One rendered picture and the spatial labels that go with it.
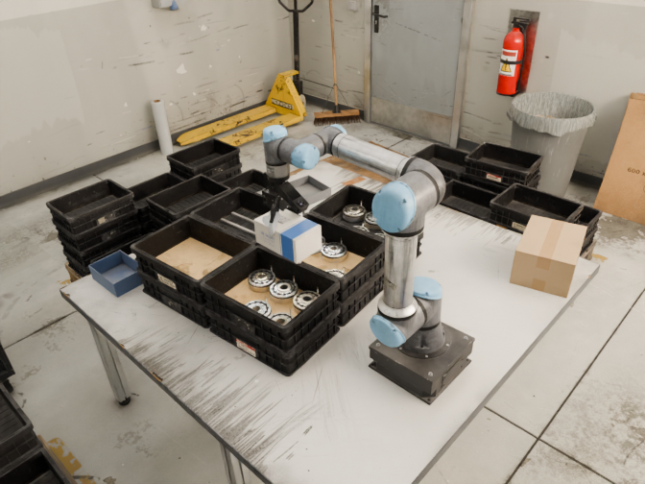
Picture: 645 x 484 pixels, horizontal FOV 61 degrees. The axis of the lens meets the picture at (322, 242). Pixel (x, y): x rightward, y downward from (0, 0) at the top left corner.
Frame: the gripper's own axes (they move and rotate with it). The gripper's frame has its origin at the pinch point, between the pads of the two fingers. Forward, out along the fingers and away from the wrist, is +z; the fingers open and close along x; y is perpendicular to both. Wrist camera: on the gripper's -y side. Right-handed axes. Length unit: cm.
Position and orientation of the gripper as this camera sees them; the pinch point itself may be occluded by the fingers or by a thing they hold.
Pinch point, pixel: (287, 229)
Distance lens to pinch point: 185.6
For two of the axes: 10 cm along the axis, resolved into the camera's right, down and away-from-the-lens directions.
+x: -6.8, 4.2, -5.9
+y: -7.3, -3.5, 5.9
